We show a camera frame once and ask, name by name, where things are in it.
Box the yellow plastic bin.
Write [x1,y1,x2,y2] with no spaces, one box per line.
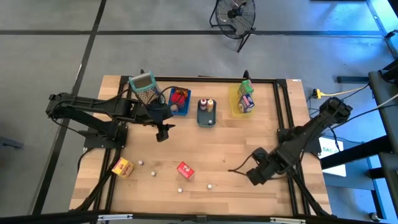
[228,83,255,118]

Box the orange snack packet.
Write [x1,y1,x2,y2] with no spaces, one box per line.
[175,87,190,99]

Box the yellow extension cord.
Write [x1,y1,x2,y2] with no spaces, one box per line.
[312,83,371,100]

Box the red Froot Loops cereal box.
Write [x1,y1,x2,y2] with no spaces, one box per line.
[176,161,196,181]

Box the grey floor object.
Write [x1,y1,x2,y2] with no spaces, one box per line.
[0,136,25,149]

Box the green Apple Jacks cereal box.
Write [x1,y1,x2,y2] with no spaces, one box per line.
[238,79,254,97]

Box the black floor bar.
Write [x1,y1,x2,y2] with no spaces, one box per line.
[336,75,371,84]

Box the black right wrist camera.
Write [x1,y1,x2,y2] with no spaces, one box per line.
[252,147,269,162]

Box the white paper sign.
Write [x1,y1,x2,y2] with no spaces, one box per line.
[318,136,346,177]

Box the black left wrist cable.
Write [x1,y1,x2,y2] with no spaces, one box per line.
[146,86,182,106]

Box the yellow cereal box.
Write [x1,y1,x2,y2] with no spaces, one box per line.
[111,157,136,179]

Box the blue Frosted Flakes cereal box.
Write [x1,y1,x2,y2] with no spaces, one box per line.
[238,93,256,114]

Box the black floor fan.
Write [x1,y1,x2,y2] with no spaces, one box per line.
[208,0,257,54]

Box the black floor cable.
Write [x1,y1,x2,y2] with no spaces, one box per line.
[329,104,398,144]
[306,85,374,111]

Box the blue plastic bin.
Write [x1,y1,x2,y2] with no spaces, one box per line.
[168,88,192,117]

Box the red plastic container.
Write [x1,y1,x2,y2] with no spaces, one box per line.
[170,90,187,108]

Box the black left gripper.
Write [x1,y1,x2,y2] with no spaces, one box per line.
[146,104,176,143]

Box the silver metal bracket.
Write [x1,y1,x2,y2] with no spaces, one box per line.
[98,213,134,222]
[269,217,307,224]

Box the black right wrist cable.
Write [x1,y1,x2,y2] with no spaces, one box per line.
[228,154,259,178]

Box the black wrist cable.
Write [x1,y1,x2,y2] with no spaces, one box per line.
[228,154,259,178]
[146,86,182,106]

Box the dark grey workbench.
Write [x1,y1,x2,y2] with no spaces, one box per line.
[320,58,398,220]

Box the grey plastic bin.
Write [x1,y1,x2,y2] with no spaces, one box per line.
[197,98,218,128]

